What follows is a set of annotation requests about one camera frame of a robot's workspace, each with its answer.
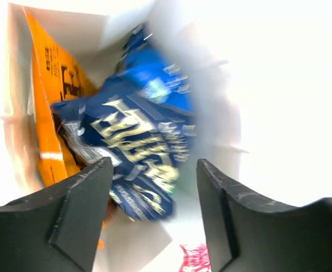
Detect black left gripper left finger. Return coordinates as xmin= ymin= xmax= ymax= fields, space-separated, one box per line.
xmin=0 ymin=158 xmax=114 ymax=271

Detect blue snack bag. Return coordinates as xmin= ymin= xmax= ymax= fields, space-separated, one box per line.
xmin=52 ymin=25 xmax=196 ymax=221

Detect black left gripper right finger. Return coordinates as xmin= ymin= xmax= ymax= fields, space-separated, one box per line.
xmin=196 ymin=159 xmax=332 ymax=271

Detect red pink candy packet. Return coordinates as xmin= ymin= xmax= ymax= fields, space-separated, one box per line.
xmin=179 ymin=244 xmax=211 ymax=272

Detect orange Kettle chips bag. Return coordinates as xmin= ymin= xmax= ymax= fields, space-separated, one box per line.
xmin=24 ymin=8 xmax=98 ymax=186

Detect light blue paper bag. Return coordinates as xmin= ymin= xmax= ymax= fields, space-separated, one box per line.
xmin=0 ymin=1 xmax=240 ymax=271

